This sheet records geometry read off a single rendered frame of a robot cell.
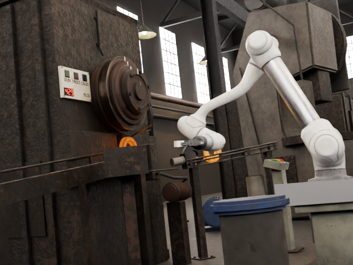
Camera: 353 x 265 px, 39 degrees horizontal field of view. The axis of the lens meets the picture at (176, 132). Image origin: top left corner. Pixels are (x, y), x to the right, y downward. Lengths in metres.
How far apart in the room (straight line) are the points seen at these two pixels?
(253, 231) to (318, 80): 3.71
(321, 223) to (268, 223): 0.70
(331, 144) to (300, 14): 3.28
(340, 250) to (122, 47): 1.94
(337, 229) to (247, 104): 3.28
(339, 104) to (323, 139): 7.01
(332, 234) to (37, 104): 1.74
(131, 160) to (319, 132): 0.89
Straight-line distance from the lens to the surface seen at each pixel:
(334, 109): 9.38
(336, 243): 2.60
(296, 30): 5.51
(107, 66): 3.01
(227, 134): 7.20
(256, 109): 5.64
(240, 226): 1.93
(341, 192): 2.48
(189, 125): 2.75
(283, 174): 3.39
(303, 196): 2.52
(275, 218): 1.97
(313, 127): 2.42
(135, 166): 2.37
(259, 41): 2.50
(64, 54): 2.94
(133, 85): 3.05
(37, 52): 2.94
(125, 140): 3.05
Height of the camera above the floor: 0.52
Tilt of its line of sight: 6 degrees up
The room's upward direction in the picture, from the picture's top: 6 degrees counter-clockwise
